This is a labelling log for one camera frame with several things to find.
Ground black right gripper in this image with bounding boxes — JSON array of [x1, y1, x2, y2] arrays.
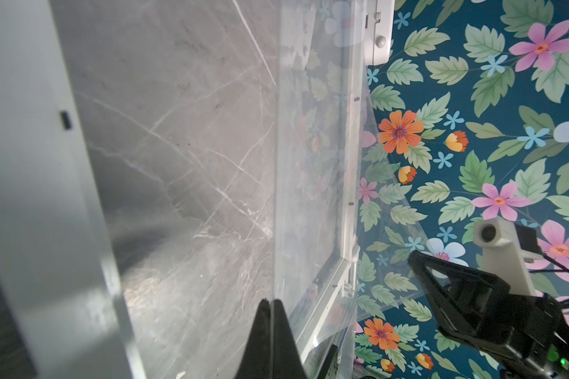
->
[[408, 251, 569, 378]]

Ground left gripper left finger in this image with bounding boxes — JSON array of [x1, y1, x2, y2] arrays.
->
[[235, 299, 272, 379]]

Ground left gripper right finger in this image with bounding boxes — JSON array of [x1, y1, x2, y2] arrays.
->
[[271, 299, 307, 379]]

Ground clear acrylic sheet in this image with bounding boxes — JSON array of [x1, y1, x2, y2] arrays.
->
[[273, 1, 431, 378]]

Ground white picture frame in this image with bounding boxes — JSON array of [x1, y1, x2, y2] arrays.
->
[[0, 0, 395, 379]]

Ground white round device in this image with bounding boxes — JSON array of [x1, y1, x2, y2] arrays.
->
[[364, 0, 395, 66]]

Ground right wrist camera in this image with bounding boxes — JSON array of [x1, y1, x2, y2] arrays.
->
[[474, 217, 543, 296]]

